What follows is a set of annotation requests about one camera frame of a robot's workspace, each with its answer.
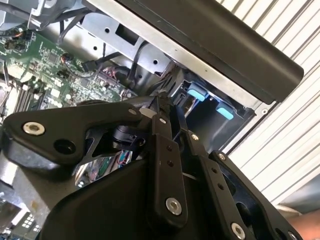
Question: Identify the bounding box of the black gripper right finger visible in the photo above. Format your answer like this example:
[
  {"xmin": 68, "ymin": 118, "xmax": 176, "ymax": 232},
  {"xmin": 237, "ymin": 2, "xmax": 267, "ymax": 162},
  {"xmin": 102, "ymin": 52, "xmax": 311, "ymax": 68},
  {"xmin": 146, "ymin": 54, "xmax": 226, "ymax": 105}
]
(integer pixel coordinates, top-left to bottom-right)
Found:
[{"xmin": 171, "ymin": 104, "xmax": 249, "ymax": 240}]

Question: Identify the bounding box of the black disk wire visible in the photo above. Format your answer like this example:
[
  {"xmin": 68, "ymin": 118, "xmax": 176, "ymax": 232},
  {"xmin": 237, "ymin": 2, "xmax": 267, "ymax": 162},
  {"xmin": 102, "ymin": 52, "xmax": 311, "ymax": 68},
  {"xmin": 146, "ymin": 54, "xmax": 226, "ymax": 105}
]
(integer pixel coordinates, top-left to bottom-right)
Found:
[{"xmin": 149, "ymin": 91, "xmax": 176, "ymax": 118}]

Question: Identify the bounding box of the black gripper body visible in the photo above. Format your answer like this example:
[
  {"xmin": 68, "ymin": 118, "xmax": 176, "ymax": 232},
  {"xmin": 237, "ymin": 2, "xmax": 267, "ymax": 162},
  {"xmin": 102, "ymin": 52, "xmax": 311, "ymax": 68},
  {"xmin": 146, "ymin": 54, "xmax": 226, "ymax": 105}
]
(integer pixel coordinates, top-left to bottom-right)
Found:
[{"xmin": 37, "ymin": 157, "xmax": 304, "ymax": 240}]

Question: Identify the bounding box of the hard disk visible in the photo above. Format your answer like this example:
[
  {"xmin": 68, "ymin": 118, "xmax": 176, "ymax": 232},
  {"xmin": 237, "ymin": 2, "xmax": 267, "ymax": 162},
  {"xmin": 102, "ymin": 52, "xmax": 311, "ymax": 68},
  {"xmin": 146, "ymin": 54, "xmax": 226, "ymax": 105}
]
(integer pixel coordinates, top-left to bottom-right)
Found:
[{"xmin": 186, "ymin": 86, "xmax": 236, "ymax": 121}]

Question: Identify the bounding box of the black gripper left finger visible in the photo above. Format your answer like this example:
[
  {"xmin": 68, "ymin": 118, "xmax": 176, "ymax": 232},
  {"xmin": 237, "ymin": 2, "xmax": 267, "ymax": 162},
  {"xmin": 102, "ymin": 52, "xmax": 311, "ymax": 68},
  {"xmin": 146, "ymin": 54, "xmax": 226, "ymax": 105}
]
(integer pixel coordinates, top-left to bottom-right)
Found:
[{"xmin": 1, "ymin": 95, "xmax": 189, "ymax": 230}]

